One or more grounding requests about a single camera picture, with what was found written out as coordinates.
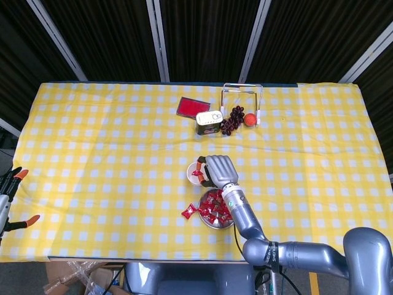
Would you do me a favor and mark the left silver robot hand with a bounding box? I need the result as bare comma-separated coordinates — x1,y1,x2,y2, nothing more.
0,167,41,243

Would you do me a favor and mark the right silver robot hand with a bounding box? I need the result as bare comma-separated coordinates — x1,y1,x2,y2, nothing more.
196,154,240,189

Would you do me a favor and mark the round metal plate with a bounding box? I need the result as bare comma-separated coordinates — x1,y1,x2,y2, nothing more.
198,188,236,230

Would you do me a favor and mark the white paper cup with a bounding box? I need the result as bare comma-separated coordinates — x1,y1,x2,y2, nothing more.
186,162,210,187

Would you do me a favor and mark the luncheon meat tin can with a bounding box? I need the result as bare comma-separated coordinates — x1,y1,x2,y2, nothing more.
195,110,223,136

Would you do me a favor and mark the dark purple grape bunch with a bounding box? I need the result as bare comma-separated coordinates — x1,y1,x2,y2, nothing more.
220,105,246,136

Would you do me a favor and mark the red rectangular tray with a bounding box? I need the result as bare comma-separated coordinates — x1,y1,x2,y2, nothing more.
176,96,211,119

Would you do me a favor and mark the brown cardboard box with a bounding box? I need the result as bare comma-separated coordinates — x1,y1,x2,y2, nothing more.
42,261,133,295

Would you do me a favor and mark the yellow white checked tablecloth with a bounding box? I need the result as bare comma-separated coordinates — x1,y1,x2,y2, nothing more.
0,81,393,264

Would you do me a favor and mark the grey robot torso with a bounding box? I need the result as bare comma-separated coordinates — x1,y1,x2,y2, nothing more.
124,262,255,295

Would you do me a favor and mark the black curtain panel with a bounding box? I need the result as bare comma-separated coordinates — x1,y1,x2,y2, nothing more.
0,0,84,124
159,0,262,83
248,0,393,83
352,45,393,176
41,0,162,82

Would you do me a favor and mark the metal wire rack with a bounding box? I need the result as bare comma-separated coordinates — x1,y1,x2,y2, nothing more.
219,82,264,126

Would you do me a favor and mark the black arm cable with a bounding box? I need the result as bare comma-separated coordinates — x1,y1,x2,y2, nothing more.
233,226,308,295

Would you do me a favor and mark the white partition post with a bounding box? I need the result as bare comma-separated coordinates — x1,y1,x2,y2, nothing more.
146,0,171,83
26,0,89,82
0,117,21,138
238,0,273,84
338,21,393,84

